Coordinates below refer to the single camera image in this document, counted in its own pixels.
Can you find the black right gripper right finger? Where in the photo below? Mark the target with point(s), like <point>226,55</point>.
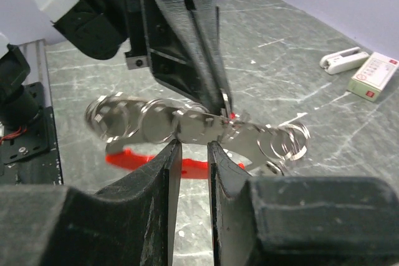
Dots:
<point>299,220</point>

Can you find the red handled metal key holder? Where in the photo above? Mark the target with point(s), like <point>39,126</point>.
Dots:
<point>122,121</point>

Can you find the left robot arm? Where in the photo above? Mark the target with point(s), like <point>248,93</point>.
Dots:
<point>96,27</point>

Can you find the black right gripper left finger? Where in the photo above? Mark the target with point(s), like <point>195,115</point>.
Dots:
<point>129,222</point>

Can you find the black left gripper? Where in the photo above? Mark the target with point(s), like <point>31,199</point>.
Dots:
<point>179,41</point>

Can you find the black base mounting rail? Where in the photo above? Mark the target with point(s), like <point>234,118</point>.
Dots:
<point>29,147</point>

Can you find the aluminium frame rail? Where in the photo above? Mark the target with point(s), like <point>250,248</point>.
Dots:
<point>35,54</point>

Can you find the white green staple box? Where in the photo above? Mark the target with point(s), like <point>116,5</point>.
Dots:
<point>373,76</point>

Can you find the white stapler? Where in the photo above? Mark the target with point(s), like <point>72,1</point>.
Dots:
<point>343,60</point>

